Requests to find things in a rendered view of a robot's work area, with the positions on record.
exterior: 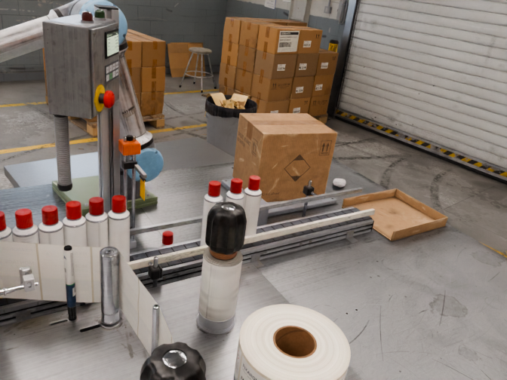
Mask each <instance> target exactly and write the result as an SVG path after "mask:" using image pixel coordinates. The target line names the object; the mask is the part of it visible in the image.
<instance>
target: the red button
mask: <svg viewBox="0 0 507 380"><path fill-rule="evenodd" d="M99 103H103V104H104V106H105V107H106V108H109V109H110V108H111V107H112V106H113V105H114V103H115V94H114V93H113V92H112V91H111V90H107V91H106V92H105V93H100V95H99Z"/></svg>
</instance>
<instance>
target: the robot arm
mask: <svg viewBox="0 0 507 380"><path fill-rule="evenodd" d="M94 5H111V6H115V5H114V4H113V3H111V2H108V1H107V0H75V1H73V2H70V3H69V4H66V5H63V6H61V7H58V8H55V9H52V10H50V13H49V15H47V16H44V17H40V18H38V19H35V20H30V21H28V22H25V23H21V24H19V25H16V26H12V27H9V28H7V29H3V30H0V63H1V62H4V61H6V60H10V59H13V58H15V57H18V56H21V55H24V54H27V53H30V52H33V51H36V50H38V49H41V48H43V47H44V39H43V29H42V21H43V20H50V19H55V18H59V17H67V16H72V15H76V14H80V15H81V13H82V12H83V11H90V12H91V13H92V14H93V17H94ZM115 7H117V6H115ZM117 8H118V7H117ZM118 10H119V29H118V41H119V113H120V139H123V137H124V136H127V135H132V136H136V139H137V140H138V141H139V142H140V144H141V150H140V154H139V155H136V161H137V164H138V165H139V166H140V167H141V168H142V170H143V171H144V172H145V173H146V175H147V178H145V179H146V182H148V181H151V180H153V179H154V178H156V177H157V176H158V175H159V174H160V172H161V171H162V168H163V166H164V160H163V157H162V155H161V153H160V152H159V151H158V150H156V147H155V143H154V140H153V137H152V134H151V133H150V132H148V131H146V128H145V126H144V123H143V118H142V115H141V112H140V107H139V104H138V102H137V96H136V94H135V90H134V86H133V82H132V80H131V75H130V72H129V68H128V64H127V61H126V58H125V55H124V53H125V52H126V50H127V49H128V43H127V40H126V38H125V37H126V35H127V32H128V25H127V21H126V18H125V16H124V14H123V13H122V11H121V10H120V9H119V8H118ZM121 161H123V154H122V153H121V152H120V195H124V184H123V167H122V166H121ZM131 193H132V169H128V201H129V200H131ZM138 198H141V196H140V174H139V173H138V172H137V171H136V194H135V199H138Z"/></svg>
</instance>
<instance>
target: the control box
mask: <svg viewBox="0 0 507 380"><path fill-rule="evenodd" d="M93 21H94V23H93V24H89V23H81V15H80V14H76V15H72V16H67V17H59V18H55V19H50V20H43V21H42V29H43V39H44V49H45V69H46V79H47V89H48V108H49V113H51V114H55V115H65V116H71V117H77V118H88V119H92V118H93V117H95V116H97V115H98V114H100V113H101V112H102V111H103V110H104V109H106V107H105V106H104V104H103V103H99V95H100V93H105V92H106V91H107V90H111V91H112V92H113V93H114V94H115V101H117V100H118V99H119V53H118V54H116V55H115V56H112V57H110V58H108V59H106V55H105V32H108V31H110V30H113V29H118V23H116V21H115V20H112V19H106V21H100V20H94V17H93ZM116 60H118V77H117V78H115V79H113V80H111V81H110V82H108V83H107V84H106V81H105V66H106V65H108V64H110V63H112V62H114V61H116Z"/></svg>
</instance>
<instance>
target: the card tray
mask: <svg viewBox="0 0 507 380"><path fill-rule="evenodd" d="M348 207H354V208H358V209H359V210H360V211H363V210H369V209H375V212H374V215H371V216H370V217H371V218H372V219H373V220H374V223H373V229H374V230H375V231H377V232H379V233H380V234H381V235H382V236H384V237H385V238H387V239H389V240H390V241H396V240H398V239H402V238H406V237H409V236H412V235H415V234H420V233H423V232H426V231H431V230H433V229H436V228H441V227H444V226H445V225H446V223H447V219H448V217H447V216H445V215H443V214H442V213H439V212H438V211H437V210H434V209H432V208H431V207H429V206H427V205H425V204H424V203H422V202H420V201H418V200H417V199H415V198H412V197H411V196H409V195H407V194H405V193H404V192H402V191H400V190H398V189H397V188H394V189H390V190H386V191H382V192H374V193H370V194H366V195H359V196H355V197H350V198H344V199H343V205H342V208H343V209H344V208H348Z"/></svg>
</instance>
